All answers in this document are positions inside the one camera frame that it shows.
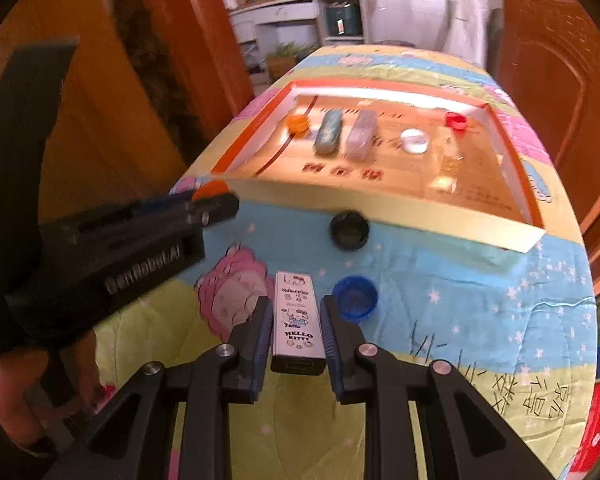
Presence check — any white Hello Kitty lighter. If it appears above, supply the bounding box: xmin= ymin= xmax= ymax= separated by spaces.
xmin=271 ymin=271 xmax=326 ymax=376

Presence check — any large orange bottle cap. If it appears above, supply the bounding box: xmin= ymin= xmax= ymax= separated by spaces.
xmin=192 ymin=180 xmax=230 ymax=200

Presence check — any gold YSL lighter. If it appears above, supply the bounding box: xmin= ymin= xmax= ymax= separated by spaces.
xmin=437 ymin=126 xmax=463 ymax=178

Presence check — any white bottle cap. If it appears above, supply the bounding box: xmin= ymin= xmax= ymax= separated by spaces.
xmin=400 ymin=128 xmax=429 ymax=155

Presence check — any small orange bottle cap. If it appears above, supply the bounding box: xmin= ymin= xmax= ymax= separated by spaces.
xmin=286 ymin=114 xmax=310 ymax=138

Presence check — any patterned translucent lighter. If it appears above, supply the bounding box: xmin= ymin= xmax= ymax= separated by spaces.
xmin=343 ymin=110 xmax=377 ymax=162

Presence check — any red bottle cap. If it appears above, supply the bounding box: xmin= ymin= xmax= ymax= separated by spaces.
xmin=444 ymin=112 xmax=467 ymax=132

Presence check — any teal floral lighter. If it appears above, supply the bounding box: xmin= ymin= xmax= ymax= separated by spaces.
xmin=313 ymin=108 xmax=342 ymax=156

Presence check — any person's left hand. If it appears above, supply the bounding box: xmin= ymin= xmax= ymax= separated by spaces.
xmin=0 ymin=330 xmax=105 ymax=453

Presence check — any colourful cartoon quilt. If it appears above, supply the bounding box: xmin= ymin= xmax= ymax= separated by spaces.
xmin=96 ymin=44 xmax=597 ymax=476

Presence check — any red carton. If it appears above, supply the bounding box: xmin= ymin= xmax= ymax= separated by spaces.
xmin=567 ymin=382 xmax=600 ymax=479

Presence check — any blue bottle cap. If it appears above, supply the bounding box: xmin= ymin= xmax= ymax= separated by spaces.
xmin=332 ymin=275 xmax=378 ymax=323

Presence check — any black bottle cap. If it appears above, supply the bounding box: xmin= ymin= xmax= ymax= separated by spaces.
xmin=329 ymin=210 xmax=370 ymax=252

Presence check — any orange shallow cardboard box tray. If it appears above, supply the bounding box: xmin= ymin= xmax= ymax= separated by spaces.
xmin=208 ymin=78 xmax=545 ymax=252

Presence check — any white kitchen counter cabinet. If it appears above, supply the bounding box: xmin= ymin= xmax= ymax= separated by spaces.
xmin=228 ymin=0 xmax=370 ymax=70

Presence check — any potted green plant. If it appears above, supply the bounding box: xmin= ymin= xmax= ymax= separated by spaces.
xmin=266 ymin=42 xmax=303 ymax=82

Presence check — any brown wooden door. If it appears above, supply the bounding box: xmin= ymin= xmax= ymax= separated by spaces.
xmin=498 ymin=0 xmax=600 ymax=292

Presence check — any dark green air fryer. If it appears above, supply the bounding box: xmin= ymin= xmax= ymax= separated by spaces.
xmin=325 ymin=1 xmax=363 ymax=37

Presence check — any white sack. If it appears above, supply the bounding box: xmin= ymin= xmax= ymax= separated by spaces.
xmin=442 ymin=0 xmax=490 ymax=68

